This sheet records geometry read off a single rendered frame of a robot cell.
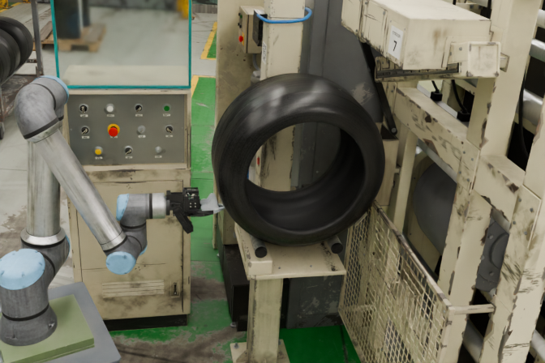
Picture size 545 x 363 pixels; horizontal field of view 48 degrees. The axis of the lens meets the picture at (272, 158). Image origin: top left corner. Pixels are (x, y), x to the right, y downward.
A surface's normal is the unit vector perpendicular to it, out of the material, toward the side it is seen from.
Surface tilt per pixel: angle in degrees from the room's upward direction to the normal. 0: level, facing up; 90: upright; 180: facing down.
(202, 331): 0
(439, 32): 90
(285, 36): 90
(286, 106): 46
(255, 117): 56
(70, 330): 2
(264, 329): 90
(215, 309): 0
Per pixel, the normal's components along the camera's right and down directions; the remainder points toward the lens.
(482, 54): 0.19, 0.11
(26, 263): 0.04, -0.89
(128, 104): 0.18, 0.40
